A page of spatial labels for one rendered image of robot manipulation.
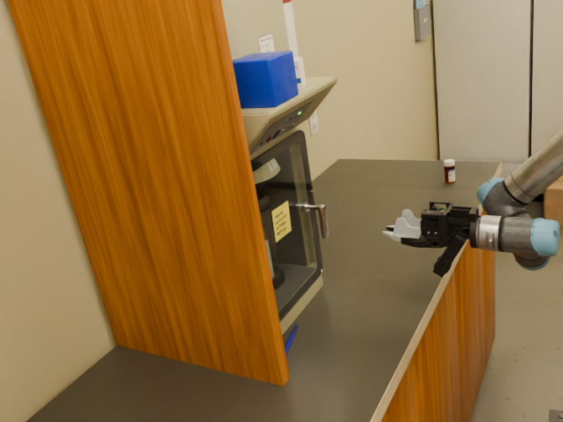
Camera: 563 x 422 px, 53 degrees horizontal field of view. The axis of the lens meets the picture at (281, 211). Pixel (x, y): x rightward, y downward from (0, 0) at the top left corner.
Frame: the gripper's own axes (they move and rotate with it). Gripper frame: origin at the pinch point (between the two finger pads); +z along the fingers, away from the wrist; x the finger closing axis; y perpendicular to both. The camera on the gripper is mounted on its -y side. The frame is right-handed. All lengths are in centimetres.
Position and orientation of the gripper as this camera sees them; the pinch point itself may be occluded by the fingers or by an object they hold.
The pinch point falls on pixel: (389, 233)
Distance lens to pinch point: 134.5
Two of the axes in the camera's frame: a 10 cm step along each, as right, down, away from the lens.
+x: -4.7, 4.0, -7.9
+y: -1.4, -9.2, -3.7
